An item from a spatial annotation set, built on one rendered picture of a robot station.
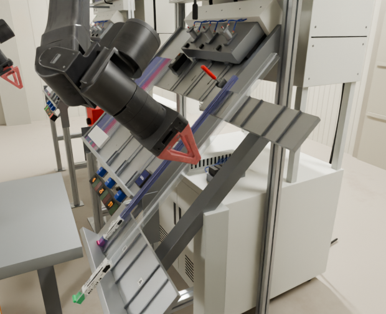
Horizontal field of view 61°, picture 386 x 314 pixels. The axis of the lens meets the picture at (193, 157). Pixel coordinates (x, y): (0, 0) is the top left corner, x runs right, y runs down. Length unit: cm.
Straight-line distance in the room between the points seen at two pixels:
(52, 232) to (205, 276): 55
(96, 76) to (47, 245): 73
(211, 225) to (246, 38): 62
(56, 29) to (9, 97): 442
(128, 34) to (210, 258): 50
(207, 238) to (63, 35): 48
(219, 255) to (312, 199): 80
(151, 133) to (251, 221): 88
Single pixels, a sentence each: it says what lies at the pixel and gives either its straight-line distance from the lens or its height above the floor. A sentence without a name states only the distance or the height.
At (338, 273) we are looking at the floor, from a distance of 198.
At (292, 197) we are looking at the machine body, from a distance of 139.
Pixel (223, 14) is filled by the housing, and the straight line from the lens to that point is 128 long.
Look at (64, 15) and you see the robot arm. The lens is 56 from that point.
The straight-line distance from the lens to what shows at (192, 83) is 122.
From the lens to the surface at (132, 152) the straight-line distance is 118.
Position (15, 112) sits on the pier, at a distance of 497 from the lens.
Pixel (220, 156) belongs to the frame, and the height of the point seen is 66.
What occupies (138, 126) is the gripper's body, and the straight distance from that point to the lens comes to 45.
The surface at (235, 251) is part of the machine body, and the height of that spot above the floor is 40.
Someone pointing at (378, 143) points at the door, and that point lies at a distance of 346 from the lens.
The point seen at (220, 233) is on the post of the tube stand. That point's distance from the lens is 74.
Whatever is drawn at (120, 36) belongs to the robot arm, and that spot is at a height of 118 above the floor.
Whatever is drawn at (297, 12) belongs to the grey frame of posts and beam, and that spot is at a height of 124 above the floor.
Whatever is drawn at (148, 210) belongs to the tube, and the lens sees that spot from 53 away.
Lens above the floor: 119
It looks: 21 degrees down
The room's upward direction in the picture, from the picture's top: straight up
